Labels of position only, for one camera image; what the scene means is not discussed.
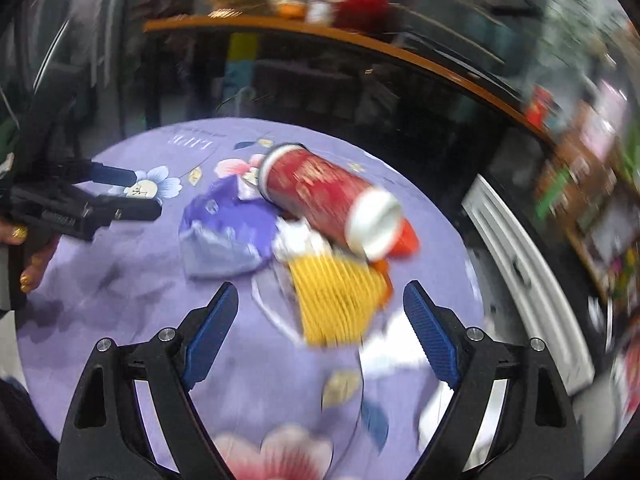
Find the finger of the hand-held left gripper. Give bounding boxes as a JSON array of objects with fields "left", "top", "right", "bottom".
[
  {"left": 10, "top": 184, "right": 162, "bottom": 242},
  {"left": 47, "top": 159, "right": 138, "bottom": 186}
]

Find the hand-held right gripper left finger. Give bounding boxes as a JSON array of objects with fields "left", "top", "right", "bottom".
[{"left": 57, "top": 281, "right": 240, "bottom": 480}]

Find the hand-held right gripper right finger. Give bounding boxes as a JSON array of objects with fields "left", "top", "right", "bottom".
[{"left": 402, "top": 280, "right": 586, "bottom": 480}]

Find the purple white plastic bag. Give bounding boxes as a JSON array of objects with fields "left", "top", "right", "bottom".
[{"left": 179, "top": 177, "right": 281, "bottom": 279}]

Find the yellow snack packet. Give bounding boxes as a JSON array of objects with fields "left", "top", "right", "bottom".
[{"left": 289, "top": 252, "right": 391, "bottom": 348}]

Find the red cylindrical snack can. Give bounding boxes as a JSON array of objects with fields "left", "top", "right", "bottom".
[{"left": 255, "top": 143, "right": 405, "bottom": 261}]

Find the person's left hand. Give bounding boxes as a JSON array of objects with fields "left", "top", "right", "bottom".
[{"left": 0, "top": 222, "right": 60, "bottom": 296}]

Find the purple floral blanket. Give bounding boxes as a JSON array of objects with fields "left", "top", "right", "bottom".
[{"left": 15, "top": 119, "right": 488, "bottom": 480}]

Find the orange wrapper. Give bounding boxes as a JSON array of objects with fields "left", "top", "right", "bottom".
[{"left": 370, "top": 220, "right": 421, "bottom": 273}]

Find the wide white desk drawer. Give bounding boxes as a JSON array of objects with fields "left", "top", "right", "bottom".
[{"left": 462, "top": 175, "right": 597, "bottom": 397}]

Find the white crumpled wrapper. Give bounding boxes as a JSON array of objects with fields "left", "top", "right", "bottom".
[{"left": 274, "top": 220, "right": 332, "bottom": 264}]

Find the yellow green box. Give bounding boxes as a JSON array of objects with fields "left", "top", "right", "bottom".
[{"left": 227, "top": 32, "right": 259, "bottom": 82}]

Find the wooden counter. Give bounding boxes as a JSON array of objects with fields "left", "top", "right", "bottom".
[{"left": 142, "top": 12, "right": 556, "bottom": 146}]

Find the row of colourful packets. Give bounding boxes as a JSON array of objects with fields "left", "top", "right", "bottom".
[{"left": 522, "top": 75, "right": 640, "bottom": 311}]

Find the white cup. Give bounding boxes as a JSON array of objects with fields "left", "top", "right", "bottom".
[{"left": 304, "top": 0, "right": 345, "bottom": 24}]

